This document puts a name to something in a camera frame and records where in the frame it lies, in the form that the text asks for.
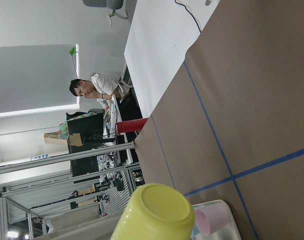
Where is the yellow cup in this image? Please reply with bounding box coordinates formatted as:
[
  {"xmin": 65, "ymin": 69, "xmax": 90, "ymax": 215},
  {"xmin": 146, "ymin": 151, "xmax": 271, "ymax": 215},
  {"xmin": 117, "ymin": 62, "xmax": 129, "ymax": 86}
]
[{"xmin": 111, "ymin": 183, "xmax": 195, "ymax": 240}]

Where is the red cylinder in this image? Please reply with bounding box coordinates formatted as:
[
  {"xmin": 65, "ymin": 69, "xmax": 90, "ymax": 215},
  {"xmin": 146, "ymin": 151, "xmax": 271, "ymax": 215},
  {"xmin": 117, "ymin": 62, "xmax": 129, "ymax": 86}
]
[{"xmin": 115, "ymin": 118, "xmax": 148, "ymax": 134}]

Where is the blue cup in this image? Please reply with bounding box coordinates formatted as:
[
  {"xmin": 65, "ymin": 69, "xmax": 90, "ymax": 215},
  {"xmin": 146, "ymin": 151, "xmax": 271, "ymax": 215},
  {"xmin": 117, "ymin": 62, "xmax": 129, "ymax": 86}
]
[{"xmin": 190, "ymin": 222, "xmax": 200, "ymax": 240}]

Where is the cream plastic tray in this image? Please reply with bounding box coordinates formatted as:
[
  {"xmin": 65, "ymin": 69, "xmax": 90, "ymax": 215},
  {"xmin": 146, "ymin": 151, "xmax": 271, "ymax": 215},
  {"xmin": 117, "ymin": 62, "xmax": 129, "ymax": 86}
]
[{"xmin": 190, "ymin": 199, "xmax": 242, "ymax": 240}]

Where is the person in white shirt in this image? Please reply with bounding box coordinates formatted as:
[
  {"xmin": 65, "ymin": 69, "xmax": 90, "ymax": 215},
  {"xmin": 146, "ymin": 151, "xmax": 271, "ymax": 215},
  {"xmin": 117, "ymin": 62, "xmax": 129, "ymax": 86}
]
[{"xmin": 69, "ymin": 73, "xmax": 131, "ymax": 112}]

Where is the black computer monitor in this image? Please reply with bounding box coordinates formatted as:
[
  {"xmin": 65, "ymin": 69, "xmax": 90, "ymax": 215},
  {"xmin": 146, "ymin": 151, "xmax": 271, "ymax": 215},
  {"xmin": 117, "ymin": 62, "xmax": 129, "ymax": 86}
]
[{"xmin": 67, "ymin": 113, "xmax": 115, "ymax": 154}]

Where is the pink cup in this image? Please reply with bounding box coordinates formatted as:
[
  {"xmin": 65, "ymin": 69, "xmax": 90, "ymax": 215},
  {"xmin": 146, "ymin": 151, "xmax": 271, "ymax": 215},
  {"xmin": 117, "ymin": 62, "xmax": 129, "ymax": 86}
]
[{"xmin": 194, "ymin": 200, "xmax": 232, "ymax": 237}]

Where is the green handled reacher grabber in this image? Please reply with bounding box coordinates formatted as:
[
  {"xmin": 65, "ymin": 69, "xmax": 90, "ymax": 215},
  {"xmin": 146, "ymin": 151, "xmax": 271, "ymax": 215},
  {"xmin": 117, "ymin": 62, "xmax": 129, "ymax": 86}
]
[{"xmin": 69, "ymin": 46, "xmax": 79, "ymax": 78}]

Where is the aluminium frame post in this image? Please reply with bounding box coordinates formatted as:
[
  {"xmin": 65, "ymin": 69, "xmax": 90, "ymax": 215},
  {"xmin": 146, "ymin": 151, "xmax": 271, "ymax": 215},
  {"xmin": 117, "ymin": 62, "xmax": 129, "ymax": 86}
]
[{"xmin": 0, "ymin": 141, "xmax": 135, "ymax": 175}]

